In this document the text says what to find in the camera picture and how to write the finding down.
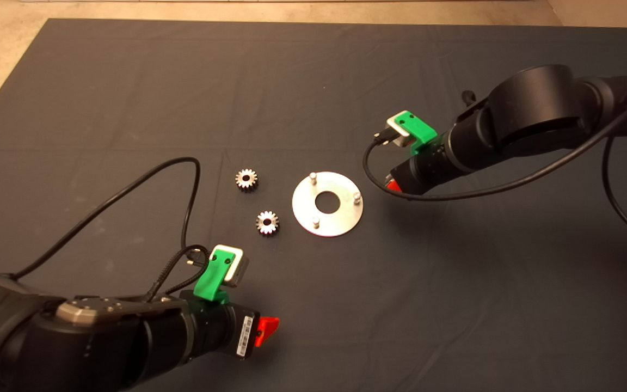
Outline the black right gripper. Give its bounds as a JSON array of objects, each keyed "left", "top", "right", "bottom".
[{"left": 385, "top": 143, "right": 459, "bottom": 197}]

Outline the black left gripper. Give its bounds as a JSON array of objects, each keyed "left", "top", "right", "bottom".
[{"left": 188, "top": 298, "right": 280, "bottom": 362}]

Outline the small steel planetary gear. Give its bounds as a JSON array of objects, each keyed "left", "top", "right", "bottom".
[
  {"left": 235, "top": 168, "right": 259, "bottom": 192},
  {"left": 255, "top": 211, "right": 280, "bottom": 237}
]

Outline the round metal carrier plate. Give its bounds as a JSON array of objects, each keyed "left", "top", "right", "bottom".
[{"left": 292, "top": 171, "right": 364, "bottom": 238}]

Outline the dark grey table cloth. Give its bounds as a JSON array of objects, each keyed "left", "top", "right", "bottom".
[{"left": 0, "top": 19, "right": 627, "bottom": 392}]

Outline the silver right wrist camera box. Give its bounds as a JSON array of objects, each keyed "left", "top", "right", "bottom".
[{"left": 386, "top": 115, "right": 411, "bottom": 148}]

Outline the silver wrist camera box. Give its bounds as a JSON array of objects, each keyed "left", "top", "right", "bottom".
[
  {"left": 211, "top": 244, "right": 250, "bottom": 287},
  {"left": 386, "top": 115, "right": 411, "bottom": 148}
]

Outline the smooth black right arm cable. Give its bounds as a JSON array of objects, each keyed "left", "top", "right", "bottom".
[{"left": 362, "top": 79, "right": 627, "bottom": 251}]

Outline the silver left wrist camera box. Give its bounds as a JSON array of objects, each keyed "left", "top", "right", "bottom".
[{"left": 211, "top": 244, "right": 250, "bottom": 287}]

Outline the green right camera mount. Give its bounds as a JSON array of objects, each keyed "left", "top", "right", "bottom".
[{"left": 394, "top": 111, "right": 438, "bottom": 155}]

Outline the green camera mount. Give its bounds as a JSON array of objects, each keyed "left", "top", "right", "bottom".
[
  {"left": 394, "top": 111, "right": 438, "bottom": 155},
  {"left": 193, "top": 246, "right": 238, "bottom": 303}
]

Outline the green left camera mount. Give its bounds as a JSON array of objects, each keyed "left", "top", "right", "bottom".
[{"left": 193, "top": 246, "right": 238, "bottom": 303}]

